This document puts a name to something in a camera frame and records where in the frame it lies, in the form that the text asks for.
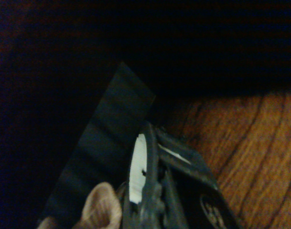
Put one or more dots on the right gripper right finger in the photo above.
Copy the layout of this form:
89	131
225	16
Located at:
185	162

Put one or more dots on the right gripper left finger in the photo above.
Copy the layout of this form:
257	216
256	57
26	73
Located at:
145	186

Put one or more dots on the beige shoe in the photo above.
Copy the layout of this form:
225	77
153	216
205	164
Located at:
100	210

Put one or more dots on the brown shoe rack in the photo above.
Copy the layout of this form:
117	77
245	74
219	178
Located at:
250	143

